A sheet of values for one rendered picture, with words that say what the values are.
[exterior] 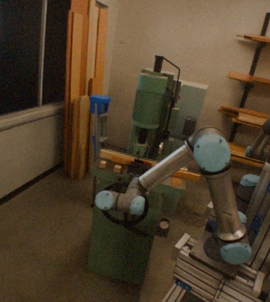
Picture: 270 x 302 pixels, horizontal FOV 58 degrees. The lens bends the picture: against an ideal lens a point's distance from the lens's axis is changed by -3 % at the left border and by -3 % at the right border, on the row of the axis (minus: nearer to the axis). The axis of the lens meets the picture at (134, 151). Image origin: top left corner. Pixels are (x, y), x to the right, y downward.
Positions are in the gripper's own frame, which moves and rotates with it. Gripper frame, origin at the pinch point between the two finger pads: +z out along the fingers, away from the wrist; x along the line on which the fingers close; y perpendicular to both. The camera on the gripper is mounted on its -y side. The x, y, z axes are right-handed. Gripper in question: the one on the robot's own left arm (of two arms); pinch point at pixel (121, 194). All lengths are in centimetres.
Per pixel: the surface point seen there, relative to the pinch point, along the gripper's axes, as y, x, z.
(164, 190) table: -5.6, 21.3, 24.4
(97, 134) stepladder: -48, -51, 96
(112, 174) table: -10.1, -11.6, 21.4
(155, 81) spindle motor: -65, 9, 1
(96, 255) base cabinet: 51, -22, 55
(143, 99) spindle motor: -55, 2, 6
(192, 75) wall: -175, 33, 216
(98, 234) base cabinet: 33, -20, 45
